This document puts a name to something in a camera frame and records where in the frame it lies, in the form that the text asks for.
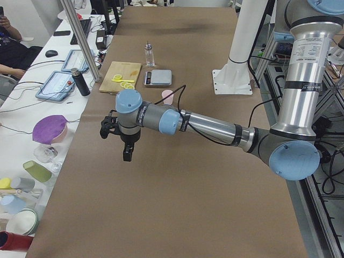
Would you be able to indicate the black computer mouse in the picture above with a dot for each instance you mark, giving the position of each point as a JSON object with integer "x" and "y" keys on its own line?
{"x": 51, "y": 53}

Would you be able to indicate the purple covered pink bowl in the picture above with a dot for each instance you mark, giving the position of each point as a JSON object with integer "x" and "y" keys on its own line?
{"x": 50, "y": 130}

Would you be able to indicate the clear wine glass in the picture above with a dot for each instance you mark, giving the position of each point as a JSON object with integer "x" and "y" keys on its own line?
{"x": 47, "y": 154}

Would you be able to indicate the red cup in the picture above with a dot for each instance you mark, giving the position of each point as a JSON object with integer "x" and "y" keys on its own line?
{"x": 15, "y": 242}

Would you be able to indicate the blue teach pendant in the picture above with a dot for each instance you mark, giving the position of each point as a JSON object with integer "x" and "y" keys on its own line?
{"x": 57, "y": 87}
{"x": 74, "y": 59}

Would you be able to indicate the yellow plastic knife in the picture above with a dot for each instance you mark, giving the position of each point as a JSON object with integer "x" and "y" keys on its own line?
{"x": 129, "y": 81}

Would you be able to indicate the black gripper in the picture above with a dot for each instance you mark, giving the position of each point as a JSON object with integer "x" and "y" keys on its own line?
{"x": 128, "y": 138}

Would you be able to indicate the grey plastic cup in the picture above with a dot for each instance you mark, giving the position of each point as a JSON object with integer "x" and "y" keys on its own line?
{"x": 24, "y": 184}

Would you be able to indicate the yellow plastic cup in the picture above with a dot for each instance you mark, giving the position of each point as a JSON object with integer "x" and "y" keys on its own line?
{"x": 5, "y": 183}

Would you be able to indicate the aluminium frame post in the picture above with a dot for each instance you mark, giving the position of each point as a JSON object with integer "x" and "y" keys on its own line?
{"x": 80, "y": 36}

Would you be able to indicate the near blue teach pendant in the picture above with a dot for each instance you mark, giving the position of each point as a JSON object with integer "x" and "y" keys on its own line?
{"x": 57, "y": 87}

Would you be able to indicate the black thermos bottle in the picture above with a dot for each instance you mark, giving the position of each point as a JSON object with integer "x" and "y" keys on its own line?
{"x": 80, "y": 82}

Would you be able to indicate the glass sauce bottle steel top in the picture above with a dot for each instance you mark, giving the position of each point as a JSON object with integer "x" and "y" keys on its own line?
{"x": 150, "y": 62}

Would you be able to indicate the bamboo cutting board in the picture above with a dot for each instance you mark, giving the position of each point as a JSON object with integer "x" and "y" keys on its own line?
{"x": 128, "y": 70}

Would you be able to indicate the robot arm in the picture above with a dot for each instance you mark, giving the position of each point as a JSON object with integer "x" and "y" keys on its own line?
{"x": 288, "y": 146}

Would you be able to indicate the far blue teach pendant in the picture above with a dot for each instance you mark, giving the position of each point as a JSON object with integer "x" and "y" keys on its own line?
{"x": 74, "y": 59}

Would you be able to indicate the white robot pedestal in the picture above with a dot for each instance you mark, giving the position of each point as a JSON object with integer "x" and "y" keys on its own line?
{"x": 234, "y": 77}

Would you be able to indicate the black power adapter box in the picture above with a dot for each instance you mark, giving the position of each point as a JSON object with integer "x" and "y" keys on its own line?
{"x": 101, "y": 39}

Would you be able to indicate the silver digital kitchen scale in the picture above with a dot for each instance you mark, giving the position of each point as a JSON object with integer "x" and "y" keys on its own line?
{"x": 158, "y": 77}

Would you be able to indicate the light blue plastic cup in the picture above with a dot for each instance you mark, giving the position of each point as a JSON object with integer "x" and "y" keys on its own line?
{"x": 12, "y": 204}

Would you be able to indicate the aluminium frame rack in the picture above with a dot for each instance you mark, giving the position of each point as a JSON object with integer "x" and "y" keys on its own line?
{"x": 318, "y": 199}

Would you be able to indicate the middle lemon slice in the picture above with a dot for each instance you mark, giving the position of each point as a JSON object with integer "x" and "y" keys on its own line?
{"x": 128, "y": 86}

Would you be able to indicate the black smartphone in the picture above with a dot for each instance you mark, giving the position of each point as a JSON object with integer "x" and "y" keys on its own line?
{"x": 61, "y": 33}

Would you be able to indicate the white green rimmed bowl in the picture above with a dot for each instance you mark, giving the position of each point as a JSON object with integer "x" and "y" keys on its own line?
{"x": 24, "y": 222}

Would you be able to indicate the seated person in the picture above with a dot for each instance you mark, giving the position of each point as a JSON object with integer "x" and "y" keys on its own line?
{"x": 16, "y": 58}

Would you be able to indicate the pink plastic cup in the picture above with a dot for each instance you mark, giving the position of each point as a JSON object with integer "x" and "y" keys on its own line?
{"x": 168, "y": 97}

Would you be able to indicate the green plastic cup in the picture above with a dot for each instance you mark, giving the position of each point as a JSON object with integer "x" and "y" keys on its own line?
{"x": 37, "y": 171}

